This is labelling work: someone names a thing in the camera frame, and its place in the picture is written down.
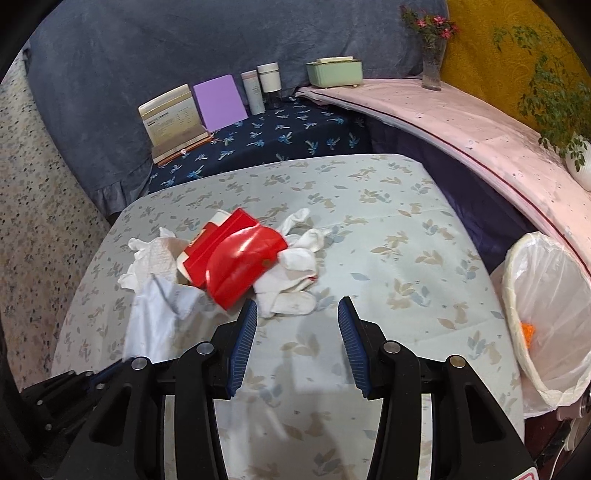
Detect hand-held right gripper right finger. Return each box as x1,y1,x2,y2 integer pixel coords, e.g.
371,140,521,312
338,296,532,480

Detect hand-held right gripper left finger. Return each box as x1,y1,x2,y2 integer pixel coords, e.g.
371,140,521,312
60,298,259,480

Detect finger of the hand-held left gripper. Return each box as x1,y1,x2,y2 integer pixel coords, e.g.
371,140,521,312
21,359,134,467

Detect white sock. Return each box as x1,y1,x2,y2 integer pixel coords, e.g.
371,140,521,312
253,271,318,318
278,228,328,274
276,208,311,237

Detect red glossy pouch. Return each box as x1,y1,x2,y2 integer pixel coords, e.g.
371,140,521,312
205,224,288,311

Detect red and white carton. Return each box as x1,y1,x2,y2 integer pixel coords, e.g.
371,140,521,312
178,208,262,287

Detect white lined trash bin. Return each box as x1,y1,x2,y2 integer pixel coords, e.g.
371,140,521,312
489,231,591,419

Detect leaf-printed tablecloth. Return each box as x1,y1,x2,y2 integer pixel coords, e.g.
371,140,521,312
51,154,527,480

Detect crumpled white tissue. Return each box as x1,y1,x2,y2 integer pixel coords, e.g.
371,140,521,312
117,227,185,292

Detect dark purple cloth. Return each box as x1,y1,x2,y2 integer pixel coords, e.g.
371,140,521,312
365,115,548,274

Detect navy floral cloth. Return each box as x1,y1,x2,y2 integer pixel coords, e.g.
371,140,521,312
148,96,371,195

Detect beige cardboard box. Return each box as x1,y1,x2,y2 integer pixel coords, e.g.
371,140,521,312
137,84,214,167

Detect purple card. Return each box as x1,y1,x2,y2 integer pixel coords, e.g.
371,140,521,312
192,74,247,134

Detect slim white bottle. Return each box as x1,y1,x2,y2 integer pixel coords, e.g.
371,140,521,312
240,70,267,116

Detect pink cloth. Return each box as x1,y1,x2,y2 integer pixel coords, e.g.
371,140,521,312
295,78,591,278

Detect white-capped jar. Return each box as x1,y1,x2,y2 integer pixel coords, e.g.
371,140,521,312
257,62,283,110

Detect pale green tissue box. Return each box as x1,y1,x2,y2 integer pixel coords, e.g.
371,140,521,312
306,55,365,88

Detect green plant in white pot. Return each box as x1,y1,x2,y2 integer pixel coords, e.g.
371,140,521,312
492,25,591,192

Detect glass vase with red flowers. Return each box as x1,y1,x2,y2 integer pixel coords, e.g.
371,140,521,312
401,6,461,91

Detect blue-grey blanket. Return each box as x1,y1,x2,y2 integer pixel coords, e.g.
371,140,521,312
23,0,450,217

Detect yellow patterned cloth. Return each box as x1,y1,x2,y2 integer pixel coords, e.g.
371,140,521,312
438,0,591,139

